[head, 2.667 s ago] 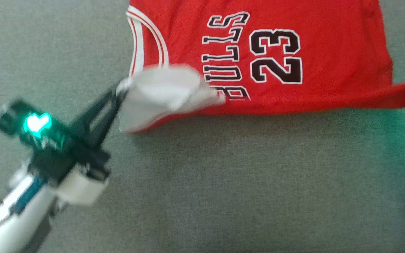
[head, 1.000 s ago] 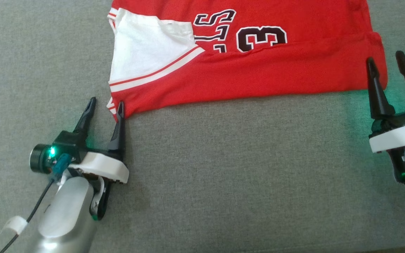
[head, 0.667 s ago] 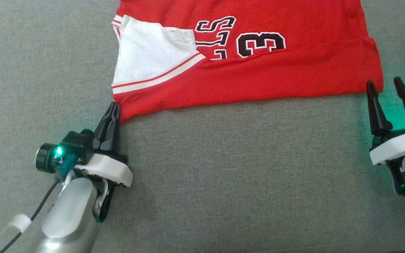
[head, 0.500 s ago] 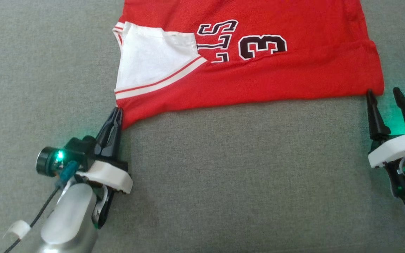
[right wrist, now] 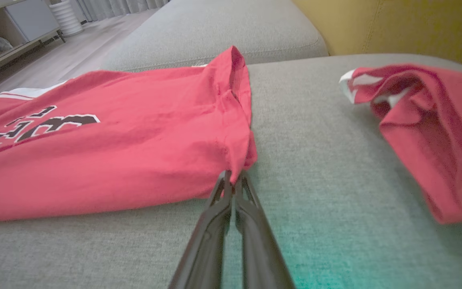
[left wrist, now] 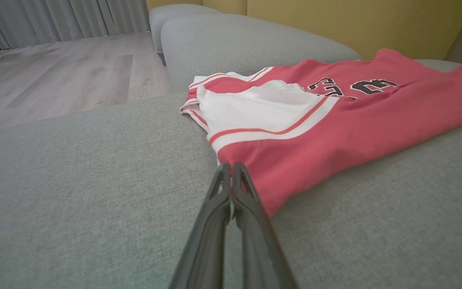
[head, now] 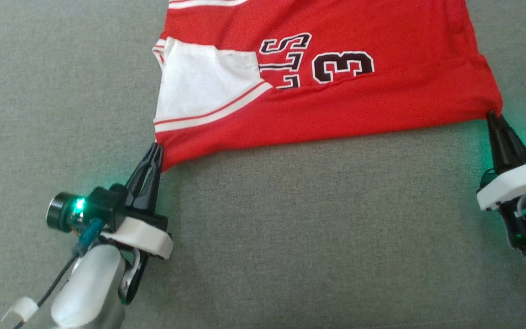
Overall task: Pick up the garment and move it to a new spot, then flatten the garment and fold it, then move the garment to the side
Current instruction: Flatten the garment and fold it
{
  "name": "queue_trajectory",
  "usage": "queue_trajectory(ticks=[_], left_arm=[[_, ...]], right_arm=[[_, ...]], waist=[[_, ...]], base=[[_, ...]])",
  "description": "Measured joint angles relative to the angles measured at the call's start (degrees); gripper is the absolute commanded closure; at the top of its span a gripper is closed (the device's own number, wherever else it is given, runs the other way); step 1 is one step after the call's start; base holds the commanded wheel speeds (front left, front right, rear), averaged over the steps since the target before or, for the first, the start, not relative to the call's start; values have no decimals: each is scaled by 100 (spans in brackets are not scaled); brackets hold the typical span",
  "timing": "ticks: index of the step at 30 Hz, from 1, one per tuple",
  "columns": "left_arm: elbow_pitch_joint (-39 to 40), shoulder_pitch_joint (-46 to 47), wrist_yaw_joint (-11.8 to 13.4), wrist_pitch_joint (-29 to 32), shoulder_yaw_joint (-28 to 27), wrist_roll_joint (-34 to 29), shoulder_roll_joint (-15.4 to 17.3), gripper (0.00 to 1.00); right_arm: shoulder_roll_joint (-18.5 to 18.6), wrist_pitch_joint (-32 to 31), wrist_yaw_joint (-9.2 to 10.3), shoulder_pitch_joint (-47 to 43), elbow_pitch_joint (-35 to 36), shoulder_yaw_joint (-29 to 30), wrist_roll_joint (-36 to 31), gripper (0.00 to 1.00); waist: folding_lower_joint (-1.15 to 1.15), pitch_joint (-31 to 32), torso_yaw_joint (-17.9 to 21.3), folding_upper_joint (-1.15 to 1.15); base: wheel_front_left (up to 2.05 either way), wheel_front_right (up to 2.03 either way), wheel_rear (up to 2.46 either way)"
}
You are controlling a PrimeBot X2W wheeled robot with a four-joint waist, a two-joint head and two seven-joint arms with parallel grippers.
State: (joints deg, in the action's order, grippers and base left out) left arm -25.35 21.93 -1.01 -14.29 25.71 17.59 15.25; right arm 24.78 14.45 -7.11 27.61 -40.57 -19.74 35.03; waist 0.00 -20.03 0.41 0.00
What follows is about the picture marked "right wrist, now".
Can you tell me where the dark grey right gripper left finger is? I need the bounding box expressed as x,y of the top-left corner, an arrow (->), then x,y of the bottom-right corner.
169,170 -> 233,289

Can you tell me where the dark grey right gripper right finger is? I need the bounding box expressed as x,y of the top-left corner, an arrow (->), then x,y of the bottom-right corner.
235,172 -> 296,289

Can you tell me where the red shirt with black print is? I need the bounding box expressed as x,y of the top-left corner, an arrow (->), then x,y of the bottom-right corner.
0,45 -> 258,224

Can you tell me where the crumpled red garment white trim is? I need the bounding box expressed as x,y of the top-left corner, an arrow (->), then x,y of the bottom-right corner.
338,64 -> 462,234

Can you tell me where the grey pleated curtain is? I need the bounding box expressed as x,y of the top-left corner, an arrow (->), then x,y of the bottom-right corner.
75,0 -> 171,22

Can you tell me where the green plant with white pot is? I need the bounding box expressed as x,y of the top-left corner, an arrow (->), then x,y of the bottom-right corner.
49,0 -> 84,37

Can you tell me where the yellow sofa backrest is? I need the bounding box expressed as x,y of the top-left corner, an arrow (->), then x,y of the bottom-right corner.
291,0 -> 462,75

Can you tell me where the white low cabinet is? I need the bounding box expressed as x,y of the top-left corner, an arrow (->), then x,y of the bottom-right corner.
0,0 -> 66,83

